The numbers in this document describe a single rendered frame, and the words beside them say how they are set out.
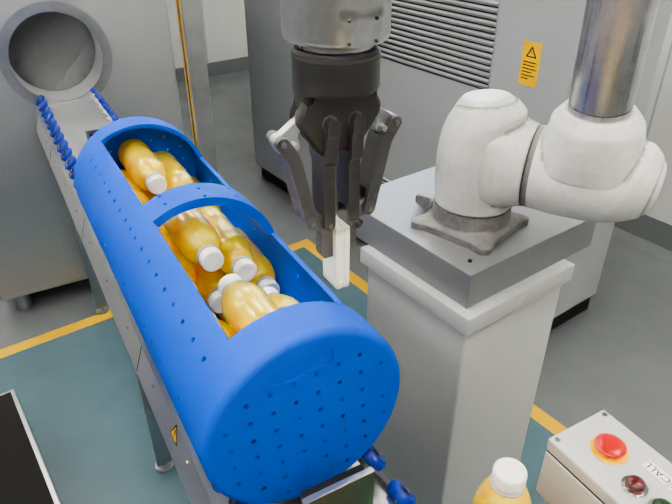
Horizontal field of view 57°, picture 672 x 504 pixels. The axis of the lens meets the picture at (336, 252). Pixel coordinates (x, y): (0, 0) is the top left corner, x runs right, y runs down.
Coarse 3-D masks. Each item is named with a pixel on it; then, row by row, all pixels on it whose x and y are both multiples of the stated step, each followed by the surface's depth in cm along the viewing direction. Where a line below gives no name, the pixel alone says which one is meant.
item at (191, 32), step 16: (176, 0) 183; (192, 0) 182; (192, 16) 184; (192, 32) 186; (192, 48) 188; (192, 64) 191; (192, 80) 193; (208, 80) 196; (192, 96) 195; (208, 96) 198; (192, 112) 200; (208, 112) 200; (192, 128) 205; (208, 128) 203; (208, 144) 205; (208, 160) 208
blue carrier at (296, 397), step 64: (128, 128) 131; (128, 192) 110; (192, 192) 104; (128, 256) 100; (192, 320) 80; (256, 320) 75; (320, 320) 75; (192, 384) 75; (256, 384) 71; (320, 384) 77; (384, 384) 83; (256, 448) 76; (320, 448) 83
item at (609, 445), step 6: (600, 438) 74; (606, 438) 74; (612, 438) 74; (618, 438) 74; (600, 444) 74; (606, 444) 74; (612, 444) 74; (618, 444) 74; (624, 444) 74; (600, 450) 73; (606, 450) 73; (612, 450) 73; (618, 450) 73; (624, 450) 73; (612, 456) 72; (618, 456) 72
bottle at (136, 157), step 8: (128, 144) 135; (136, 144) 134; (144, 144) 136; (120, 152) 135; (128, 152) 132; (136, 152) 131; (144, 152) 130; (152, 152) 133; (120, 160) 136; (128, 160) 130; (136, 160) 128; (144, 160) 127; (152, 160) 127; (128, 168) 130; (136, 168) 126; (144, 168) 126; (152, 168) 126; (160, 168) 127; (136, 176) 126; (144, 176) 125; (136, 184) 128; (144, 184) 126
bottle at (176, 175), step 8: (160, 152) 141; (168, 152) 143; (160, 160) 138; (168, 160) 137; (176, 160) 139; (168, 168) 134; (176, 168) 133; (168, 176) 131; (176, 176) 131; (184, 176) 131; (168, 184) 130; (176, 184) 130; (184, 184) 130
